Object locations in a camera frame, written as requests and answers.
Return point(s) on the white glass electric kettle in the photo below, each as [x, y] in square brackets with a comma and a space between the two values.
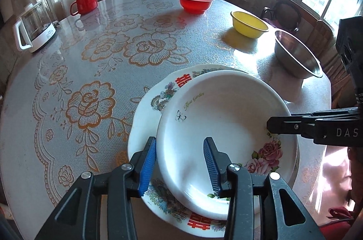
[37, 27]

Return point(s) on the stainless steel bowl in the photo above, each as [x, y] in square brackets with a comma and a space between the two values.
[295, 58]

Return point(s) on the red clothing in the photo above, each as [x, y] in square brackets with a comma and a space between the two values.
[340, 217]

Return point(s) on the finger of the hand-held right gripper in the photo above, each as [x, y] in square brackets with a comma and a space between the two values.
[286, 125]

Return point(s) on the yellow plastic bowl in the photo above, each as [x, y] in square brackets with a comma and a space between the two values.
[249, 27]

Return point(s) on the large floral white plate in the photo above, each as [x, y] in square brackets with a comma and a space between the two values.
[141, 129]

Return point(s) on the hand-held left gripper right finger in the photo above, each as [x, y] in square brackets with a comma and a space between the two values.
[211, 163]

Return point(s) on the red plastic bowl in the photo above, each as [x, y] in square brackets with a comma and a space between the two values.
[195, 5]

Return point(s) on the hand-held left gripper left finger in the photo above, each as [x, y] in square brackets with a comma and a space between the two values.
[147, 163]

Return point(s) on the white power plug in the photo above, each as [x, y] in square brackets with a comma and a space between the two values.
[55, 23]

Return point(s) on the small white plate rose print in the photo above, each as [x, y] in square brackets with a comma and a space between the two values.
[227, 115]

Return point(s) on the dark chair pink cushion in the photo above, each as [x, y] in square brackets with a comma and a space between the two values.
[283, 14]

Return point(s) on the red mug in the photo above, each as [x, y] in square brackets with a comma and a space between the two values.
[86, 3]

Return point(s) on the wooden chair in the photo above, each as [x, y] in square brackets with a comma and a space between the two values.
[324, 30]

